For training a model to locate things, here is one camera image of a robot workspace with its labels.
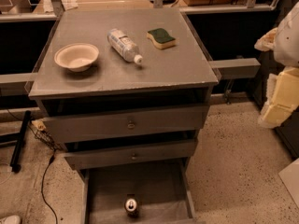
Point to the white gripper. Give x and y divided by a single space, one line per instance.
288 44

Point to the orange soda can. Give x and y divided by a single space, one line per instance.
131 207

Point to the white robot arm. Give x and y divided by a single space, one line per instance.
282 90

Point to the grey drawer cabinet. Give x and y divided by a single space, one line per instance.
179 75

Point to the grey open bottom drawer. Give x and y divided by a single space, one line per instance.
160 188

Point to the grey middle drawer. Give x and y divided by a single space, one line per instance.
130 154

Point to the grey top drawer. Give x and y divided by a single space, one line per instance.
68 129

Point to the green yellow sponge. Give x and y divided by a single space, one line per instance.
161 39

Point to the clear plastic water bottle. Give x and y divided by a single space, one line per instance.
125 46

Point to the white paper bowl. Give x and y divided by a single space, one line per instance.
77 57

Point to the white crumpled cloth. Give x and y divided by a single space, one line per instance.
70 4

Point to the white power strip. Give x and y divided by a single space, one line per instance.
38 123

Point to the black metal bar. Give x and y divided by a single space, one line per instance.
15 167

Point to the white shoe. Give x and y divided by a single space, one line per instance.
14 219

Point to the grey side rail left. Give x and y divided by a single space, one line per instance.
16 84

